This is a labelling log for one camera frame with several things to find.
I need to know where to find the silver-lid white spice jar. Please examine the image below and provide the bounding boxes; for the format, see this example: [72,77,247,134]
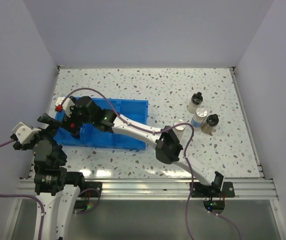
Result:
[173,119,186,140]

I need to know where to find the black-cap white powder grinder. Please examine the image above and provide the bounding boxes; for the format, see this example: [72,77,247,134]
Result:
[187,92,203,113]

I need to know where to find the silver-lid blue-label spice jar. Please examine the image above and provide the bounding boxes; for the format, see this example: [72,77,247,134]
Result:
[191,107,208,131]

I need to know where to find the black-cap brown spice grinder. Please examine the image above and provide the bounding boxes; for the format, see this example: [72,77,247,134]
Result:
[201,114,219,134]

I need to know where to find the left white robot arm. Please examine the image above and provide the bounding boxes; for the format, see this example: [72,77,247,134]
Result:
[31,113,87,240]

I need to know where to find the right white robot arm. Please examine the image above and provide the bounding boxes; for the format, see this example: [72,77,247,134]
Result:
[55,96,224,196]

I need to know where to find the blue plastic divided bin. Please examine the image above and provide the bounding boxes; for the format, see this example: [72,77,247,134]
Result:
[54,98,148,150]

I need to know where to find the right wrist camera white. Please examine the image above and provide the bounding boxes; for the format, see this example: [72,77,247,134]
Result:
[55,96,75,117]

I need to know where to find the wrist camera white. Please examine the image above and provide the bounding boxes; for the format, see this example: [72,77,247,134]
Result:
[55,96,75,117]
[12,122,41,145]

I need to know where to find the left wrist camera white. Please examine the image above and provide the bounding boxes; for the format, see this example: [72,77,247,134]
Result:
[12,122,41,145]

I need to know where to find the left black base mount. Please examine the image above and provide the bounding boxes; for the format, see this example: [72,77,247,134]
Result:
[79,181,103,198]

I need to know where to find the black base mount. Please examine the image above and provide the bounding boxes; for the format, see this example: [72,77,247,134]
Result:
[79,181,103,198]
[190,181,235,198]

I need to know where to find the aluminium front rail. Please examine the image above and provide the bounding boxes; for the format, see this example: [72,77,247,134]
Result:
[15,177,280,201]

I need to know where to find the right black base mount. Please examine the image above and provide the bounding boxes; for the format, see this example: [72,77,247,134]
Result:
[190,181,235,198]

